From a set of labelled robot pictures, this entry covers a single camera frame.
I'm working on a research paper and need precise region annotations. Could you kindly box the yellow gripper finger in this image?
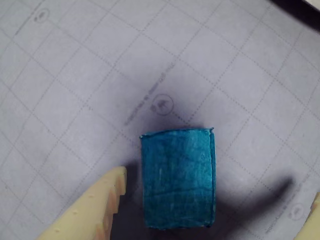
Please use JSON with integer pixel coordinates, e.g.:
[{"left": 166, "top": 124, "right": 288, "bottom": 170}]
[
  {"left": 294, "top": 191, "right": 320, "bottom": 240},
  {"left": 34, "top": 166, "right": 128, "bottom": 240}
]

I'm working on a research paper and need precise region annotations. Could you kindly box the blue wooden block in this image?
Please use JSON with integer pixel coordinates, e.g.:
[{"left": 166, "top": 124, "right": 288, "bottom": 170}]
[{"left": 139, "top": 127, "right": 216, "bottom": 230}]

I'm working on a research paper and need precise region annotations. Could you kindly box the gridded gift wrap paper sheet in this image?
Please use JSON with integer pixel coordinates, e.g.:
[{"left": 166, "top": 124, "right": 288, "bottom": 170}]
[{"left": 0, "top": 0, "right": 320, "bottom": 240}]

